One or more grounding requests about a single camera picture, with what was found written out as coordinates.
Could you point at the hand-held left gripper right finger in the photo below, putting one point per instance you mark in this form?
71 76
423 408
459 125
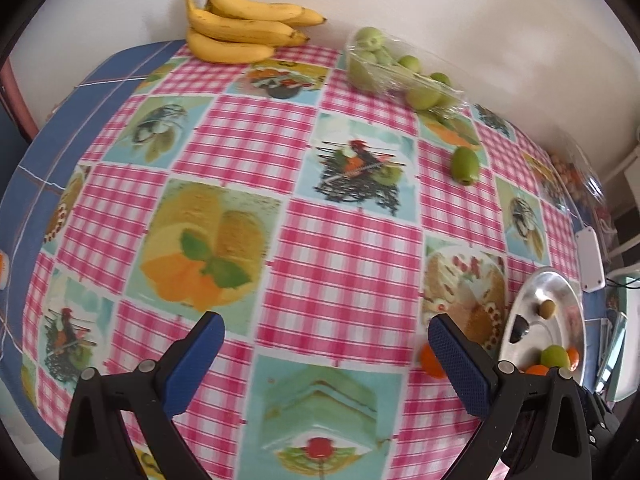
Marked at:
460 365

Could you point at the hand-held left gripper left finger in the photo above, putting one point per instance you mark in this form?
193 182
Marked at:
197 360

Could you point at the large orange tangerine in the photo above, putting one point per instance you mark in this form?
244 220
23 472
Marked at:
429 360

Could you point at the dark purple plum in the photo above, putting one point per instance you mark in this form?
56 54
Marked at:
520 331

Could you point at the small orange tangerine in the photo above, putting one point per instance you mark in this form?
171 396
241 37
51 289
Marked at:
573 358

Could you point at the medium orange tangerine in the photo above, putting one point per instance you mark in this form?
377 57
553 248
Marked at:
537 370

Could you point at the green mango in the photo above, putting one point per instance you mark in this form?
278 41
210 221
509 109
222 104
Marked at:
555 356

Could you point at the brown kiwi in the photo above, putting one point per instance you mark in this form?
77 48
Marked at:
547 308

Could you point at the round metal plate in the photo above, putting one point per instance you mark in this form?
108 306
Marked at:
560 287

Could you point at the white plastic box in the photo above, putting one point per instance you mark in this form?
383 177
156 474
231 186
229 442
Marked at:
590 260

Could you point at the pink checkered printed tablecloth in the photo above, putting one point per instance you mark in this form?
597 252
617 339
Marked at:
345 240

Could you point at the single green jujube fruit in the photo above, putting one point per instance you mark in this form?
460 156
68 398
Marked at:
464 165

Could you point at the orange cup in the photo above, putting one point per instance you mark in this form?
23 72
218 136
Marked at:
3 270

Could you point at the clear container of red fruit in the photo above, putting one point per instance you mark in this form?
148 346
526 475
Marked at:
580 180

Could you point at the pile of green jujubes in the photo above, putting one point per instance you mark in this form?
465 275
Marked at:
422 96

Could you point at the pink pipe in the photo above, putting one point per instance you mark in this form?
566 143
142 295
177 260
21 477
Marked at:
17 100

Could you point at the yellow banana bunch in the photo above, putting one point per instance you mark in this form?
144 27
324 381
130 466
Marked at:
240 30

